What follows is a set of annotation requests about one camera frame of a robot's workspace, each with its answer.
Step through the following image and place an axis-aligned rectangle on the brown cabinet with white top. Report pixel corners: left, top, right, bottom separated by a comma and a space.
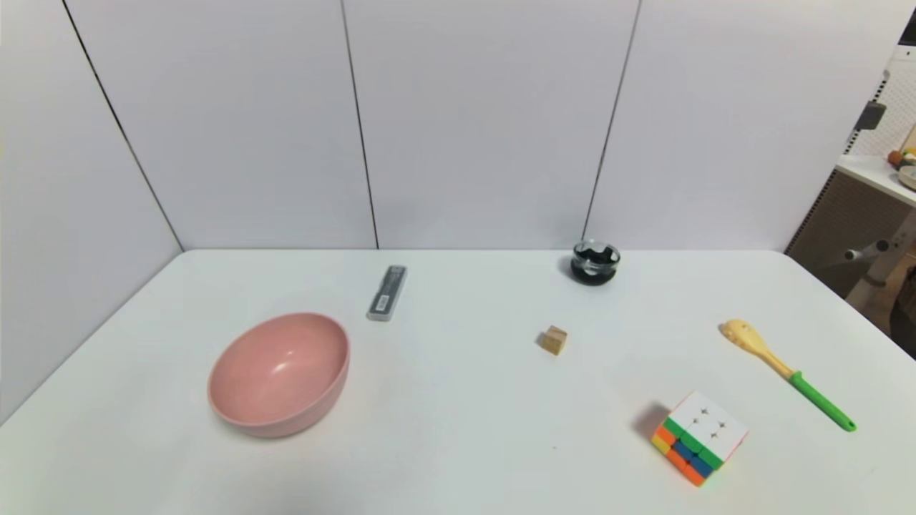
785, 154, 916, 358

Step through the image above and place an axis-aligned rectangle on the black glass ashtray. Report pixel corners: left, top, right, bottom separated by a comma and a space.
570, 240, 621, 286

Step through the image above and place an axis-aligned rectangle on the gray box on pegboard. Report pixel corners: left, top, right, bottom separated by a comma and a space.
853, 102, 887, 132

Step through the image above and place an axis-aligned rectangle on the white metal stand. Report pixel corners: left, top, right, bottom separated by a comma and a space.
844, 207, 916, 310

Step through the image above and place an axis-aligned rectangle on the yellow spoon with green handle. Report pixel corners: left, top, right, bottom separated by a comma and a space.
720, 319, 857, 433

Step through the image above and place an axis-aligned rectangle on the pink bowl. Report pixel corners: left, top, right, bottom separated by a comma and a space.
208, 312, 351, 438

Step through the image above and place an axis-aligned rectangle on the white pegboard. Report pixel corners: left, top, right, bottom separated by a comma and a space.
848, 43, 916, 158

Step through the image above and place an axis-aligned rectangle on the colourful puzzle cube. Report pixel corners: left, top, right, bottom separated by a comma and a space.
651, 391, 749, 488

